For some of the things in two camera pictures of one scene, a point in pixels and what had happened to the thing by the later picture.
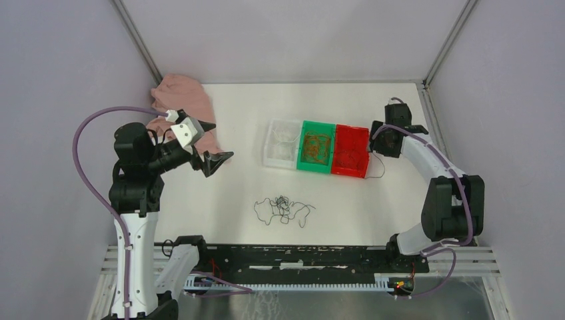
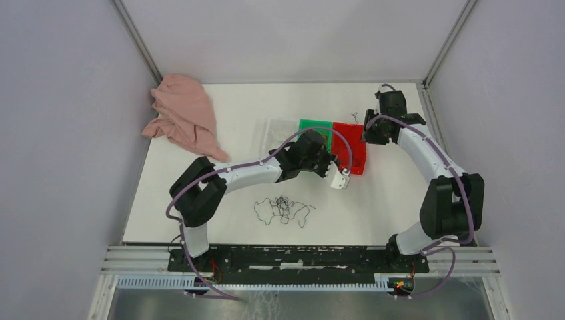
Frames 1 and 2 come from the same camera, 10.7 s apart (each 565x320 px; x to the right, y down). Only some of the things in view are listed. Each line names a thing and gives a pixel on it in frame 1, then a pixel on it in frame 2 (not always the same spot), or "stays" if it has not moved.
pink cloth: x=174 y=92 stays
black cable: x=282 y=207 stays
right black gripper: x=375 y=144 to x=369 y=135
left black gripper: x=211 y=161 to x=329 y=159
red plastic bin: x=351 y=151 stays
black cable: x=384 y=169 to x=354 y=114
